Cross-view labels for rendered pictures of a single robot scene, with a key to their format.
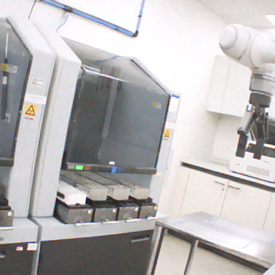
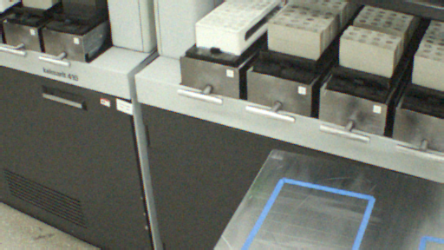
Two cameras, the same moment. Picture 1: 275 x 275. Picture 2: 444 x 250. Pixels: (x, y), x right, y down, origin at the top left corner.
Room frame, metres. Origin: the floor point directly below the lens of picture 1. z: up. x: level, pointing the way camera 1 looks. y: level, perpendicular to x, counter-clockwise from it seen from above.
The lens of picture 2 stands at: (1.26, -0.89, 1.40)
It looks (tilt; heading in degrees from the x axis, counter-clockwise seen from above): 34 degrees down; 77
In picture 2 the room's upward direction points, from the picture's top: 3 degrees counter-clockwise
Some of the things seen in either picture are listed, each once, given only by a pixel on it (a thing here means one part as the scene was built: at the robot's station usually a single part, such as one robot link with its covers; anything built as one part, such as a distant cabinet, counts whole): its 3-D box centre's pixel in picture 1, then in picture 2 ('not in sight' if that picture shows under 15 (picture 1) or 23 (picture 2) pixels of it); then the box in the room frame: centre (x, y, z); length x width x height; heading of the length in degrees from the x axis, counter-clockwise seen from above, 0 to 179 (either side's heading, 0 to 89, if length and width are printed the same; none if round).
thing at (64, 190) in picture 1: (59, 190); (248, 15); (1.62, 0.32, 0.83); 0.30 x 0.10 x 0.06; 47
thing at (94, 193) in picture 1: (97, 193); (295, 39); (1.66, 0.14, 0.85); 0.12 x 0.02 x 0.06; 137
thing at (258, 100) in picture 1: (258, 107); not in sight; (1.11, -0.36, 1.36); 0.08 x 0.07 x 0.09; 137
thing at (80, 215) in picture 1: (44, 193); (273, 15); (1.71, 0.42, 0.78); 0.73 x 0.14 x 0.09; 47
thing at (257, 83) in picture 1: (262, 86); not in sight; (1.11, -0.36, 1.43); 0.09 x 0.09 x 0.06
